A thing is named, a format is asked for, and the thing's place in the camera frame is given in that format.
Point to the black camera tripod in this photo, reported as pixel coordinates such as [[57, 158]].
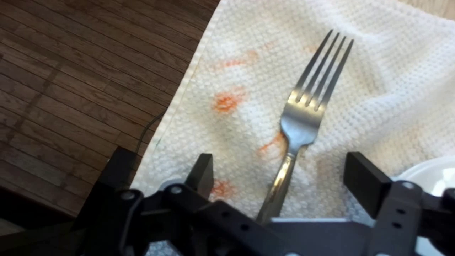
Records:
[[116, 171]]

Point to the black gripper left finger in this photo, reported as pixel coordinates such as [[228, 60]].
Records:
[[204, 222]]

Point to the silver metal fork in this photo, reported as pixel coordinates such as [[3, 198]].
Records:
[[299, 122]]

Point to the white ceramic plate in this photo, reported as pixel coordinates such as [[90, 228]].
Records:
[[434, 171]]

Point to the stained white cloth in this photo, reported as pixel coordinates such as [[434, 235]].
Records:
[[379, 94]]

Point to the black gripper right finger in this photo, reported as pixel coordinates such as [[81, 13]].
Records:
[[403, 222]]

